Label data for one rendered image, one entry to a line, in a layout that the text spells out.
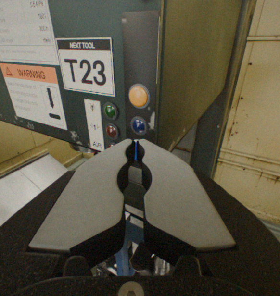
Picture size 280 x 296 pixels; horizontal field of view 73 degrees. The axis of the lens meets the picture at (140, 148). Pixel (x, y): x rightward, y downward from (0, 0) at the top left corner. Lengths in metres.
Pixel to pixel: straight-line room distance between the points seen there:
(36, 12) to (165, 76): 0.21
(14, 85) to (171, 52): 0.32
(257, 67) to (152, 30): 1.04
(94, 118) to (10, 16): 0.20
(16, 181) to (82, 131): 1.37
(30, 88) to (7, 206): 1.24
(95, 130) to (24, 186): 1.37
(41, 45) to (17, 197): 1.35
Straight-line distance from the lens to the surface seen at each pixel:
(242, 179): 1.49
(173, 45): 0.25
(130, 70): 0.25
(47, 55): 0.35
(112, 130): 0.28
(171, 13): 0.24
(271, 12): 1.25
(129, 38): 0.25
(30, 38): 0.38
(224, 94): 0.91
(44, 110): 0.40
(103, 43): 0.27
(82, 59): 0.30
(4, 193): 1.64
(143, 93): 0.24
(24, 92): 0.44
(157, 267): 0.53
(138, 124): 0.25
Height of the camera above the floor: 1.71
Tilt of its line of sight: 29 degrees down
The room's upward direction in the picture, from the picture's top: straight up
